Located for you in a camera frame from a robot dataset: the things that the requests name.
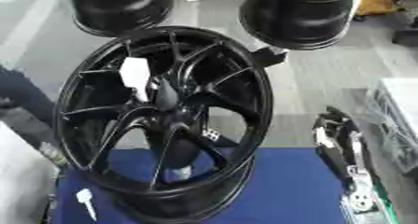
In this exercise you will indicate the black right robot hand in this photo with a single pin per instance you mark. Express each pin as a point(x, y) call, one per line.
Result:
point(338, 146)

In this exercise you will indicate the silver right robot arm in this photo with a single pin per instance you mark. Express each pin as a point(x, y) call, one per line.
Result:
point(366, 204)

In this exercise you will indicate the black wheel stand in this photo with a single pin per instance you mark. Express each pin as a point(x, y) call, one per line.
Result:
point(270, 56)

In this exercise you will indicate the black spoked wheel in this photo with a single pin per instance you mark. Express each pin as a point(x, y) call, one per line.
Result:
point(239, 87)

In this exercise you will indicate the black wheel rim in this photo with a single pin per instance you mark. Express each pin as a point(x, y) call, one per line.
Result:
point(299, 16)
point(117, 8)

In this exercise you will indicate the clear plastic storage box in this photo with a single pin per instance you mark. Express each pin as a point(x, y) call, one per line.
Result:
point(400, 122)

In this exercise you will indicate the yellow bag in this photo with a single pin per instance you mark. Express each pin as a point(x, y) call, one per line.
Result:
point(375, 0)

